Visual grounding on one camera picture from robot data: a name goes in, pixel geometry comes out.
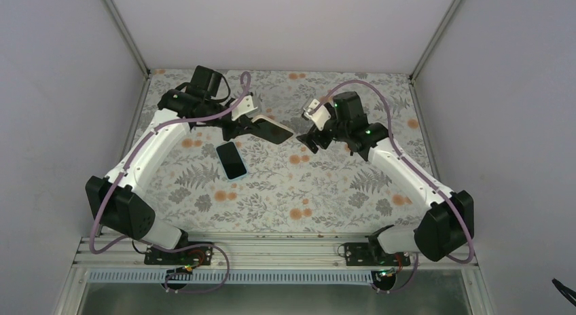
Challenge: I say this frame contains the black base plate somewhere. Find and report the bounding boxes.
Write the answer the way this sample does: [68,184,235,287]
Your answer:
[143,242,213,267]
[336,242,412,267]

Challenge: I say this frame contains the black phone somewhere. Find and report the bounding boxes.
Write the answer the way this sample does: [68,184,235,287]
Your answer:
[216,142,248,181]

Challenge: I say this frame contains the beige phone case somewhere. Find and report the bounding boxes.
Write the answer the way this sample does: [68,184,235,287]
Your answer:
[252,115,294,136]

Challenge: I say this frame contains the floral patterned table mat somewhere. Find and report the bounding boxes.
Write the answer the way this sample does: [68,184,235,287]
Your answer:
[144,71,431,234]

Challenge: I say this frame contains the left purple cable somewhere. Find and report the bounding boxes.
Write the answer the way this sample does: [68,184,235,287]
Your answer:
[88,71,252,255]

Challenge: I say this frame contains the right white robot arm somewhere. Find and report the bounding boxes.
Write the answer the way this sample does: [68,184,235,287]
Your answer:
[298,92,474,265]

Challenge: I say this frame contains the black object at corner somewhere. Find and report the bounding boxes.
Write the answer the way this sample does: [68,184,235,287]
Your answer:
[552,278,576,306]

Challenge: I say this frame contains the aluminium rail frame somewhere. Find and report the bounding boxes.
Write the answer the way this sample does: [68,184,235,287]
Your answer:
[56,234,494,314]

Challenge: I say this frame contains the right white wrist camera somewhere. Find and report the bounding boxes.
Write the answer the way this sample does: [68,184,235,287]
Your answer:
[302,98,331,131]

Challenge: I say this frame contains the black smartphone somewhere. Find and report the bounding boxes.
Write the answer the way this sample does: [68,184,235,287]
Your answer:
[253,121,292,145]

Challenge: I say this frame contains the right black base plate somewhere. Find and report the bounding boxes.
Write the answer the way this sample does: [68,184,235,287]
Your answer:
[336,242,412,267]

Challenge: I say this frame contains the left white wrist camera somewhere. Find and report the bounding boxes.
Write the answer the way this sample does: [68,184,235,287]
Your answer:
[231,92,261,121]

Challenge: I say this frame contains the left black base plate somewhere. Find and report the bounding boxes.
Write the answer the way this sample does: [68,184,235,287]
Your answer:
[143,242,213,267]

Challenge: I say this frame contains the purple cable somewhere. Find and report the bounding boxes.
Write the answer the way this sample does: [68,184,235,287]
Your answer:
[88,71,252,255]
[310,79,475,265]

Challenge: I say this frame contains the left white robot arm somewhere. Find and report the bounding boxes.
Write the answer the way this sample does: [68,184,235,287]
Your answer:
[86,67,257,264]

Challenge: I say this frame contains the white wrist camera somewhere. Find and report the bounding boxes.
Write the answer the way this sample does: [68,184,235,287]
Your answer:
[231,92,261,121]
[302,98,331,131]

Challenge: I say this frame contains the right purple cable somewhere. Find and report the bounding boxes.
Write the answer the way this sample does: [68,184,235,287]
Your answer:
[310,79,475,265]

